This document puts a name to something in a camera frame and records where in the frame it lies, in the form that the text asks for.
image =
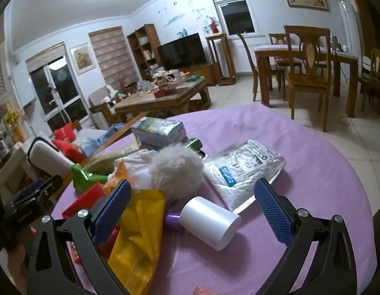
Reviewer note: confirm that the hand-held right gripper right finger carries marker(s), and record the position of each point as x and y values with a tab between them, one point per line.
273	212

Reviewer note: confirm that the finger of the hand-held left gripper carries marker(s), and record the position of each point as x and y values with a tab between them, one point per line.
36	190

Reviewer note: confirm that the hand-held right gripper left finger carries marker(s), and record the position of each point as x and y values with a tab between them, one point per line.
113	212

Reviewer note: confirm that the red packet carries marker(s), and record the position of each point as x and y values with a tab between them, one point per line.
85	202

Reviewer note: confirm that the orange wrapper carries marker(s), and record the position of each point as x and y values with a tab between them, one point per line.
119	175

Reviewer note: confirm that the green shiny wrapper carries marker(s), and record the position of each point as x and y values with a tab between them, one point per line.
85	179

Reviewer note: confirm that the yellow snack bag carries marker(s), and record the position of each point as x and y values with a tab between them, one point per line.
137	252

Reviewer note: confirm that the olive green bag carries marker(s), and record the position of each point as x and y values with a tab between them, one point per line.
104	161

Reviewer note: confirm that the white printed plastic pouch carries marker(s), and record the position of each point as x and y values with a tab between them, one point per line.
245	166

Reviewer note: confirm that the white plastic bag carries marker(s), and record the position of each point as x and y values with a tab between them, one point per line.
131	159

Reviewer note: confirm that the white paper roll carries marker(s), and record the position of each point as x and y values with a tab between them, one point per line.
211	224

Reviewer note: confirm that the white fluffy ball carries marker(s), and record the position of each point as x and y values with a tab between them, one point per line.
174	172

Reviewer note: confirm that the teal and white carton box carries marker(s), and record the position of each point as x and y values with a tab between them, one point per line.
159	130

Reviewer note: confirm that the person's left hand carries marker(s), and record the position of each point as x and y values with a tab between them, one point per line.
15	261

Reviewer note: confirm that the person's right hand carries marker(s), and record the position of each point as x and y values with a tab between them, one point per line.
205	291

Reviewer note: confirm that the wooden sofa with white cushions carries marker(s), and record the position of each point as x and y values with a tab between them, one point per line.
47	155

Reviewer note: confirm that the red cushion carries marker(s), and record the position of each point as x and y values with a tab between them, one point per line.
71	152
64	132

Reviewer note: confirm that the blue cloth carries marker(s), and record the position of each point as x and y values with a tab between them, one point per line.
97	139

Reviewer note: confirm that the yellow flowers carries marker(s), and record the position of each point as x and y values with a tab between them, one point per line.
11	116

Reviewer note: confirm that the glass balcony door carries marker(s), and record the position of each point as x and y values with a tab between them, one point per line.
54	89

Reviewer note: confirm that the wooden armchair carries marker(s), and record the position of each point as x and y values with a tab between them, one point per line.
99	98

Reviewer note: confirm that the white plush toy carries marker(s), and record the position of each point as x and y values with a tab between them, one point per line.
111	93

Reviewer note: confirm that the red box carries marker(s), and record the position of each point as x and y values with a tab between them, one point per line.
165	92

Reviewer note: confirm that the wooden coffee table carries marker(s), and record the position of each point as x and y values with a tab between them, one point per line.
177	98

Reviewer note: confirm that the wooden dining chair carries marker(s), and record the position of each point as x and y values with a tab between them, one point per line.
306	81
271	71
376	64
277	38

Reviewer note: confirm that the framed sunflower picture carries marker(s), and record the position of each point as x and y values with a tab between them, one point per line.
82	58

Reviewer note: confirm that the wooden ornament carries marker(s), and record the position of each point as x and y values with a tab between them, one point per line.
162	78

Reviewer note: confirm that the striped roman blind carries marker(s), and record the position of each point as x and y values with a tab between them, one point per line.
111	58

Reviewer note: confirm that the wooden television cabinet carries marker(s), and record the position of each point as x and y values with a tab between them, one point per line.
202	73

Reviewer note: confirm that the wooden dining table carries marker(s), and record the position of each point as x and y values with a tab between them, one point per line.
300	55

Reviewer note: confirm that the wooden bookshelf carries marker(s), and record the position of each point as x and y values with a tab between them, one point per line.
144	49

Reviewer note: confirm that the black television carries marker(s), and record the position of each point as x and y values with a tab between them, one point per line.
182	50

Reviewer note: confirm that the metal kettle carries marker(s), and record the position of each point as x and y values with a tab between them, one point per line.
335	42

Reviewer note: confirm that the tall wooden plant stand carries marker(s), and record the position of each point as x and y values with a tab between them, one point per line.
216	36

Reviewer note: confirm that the red vase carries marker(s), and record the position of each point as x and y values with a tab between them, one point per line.
214	27

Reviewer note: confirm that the white standing air conditioner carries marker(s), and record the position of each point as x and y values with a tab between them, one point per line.
349	27

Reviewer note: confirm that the white framed window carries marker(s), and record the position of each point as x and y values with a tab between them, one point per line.
236	12

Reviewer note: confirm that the white wall radiator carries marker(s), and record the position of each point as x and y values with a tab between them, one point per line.
242	58

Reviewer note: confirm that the blue wall decals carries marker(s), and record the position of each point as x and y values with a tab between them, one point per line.
184	15

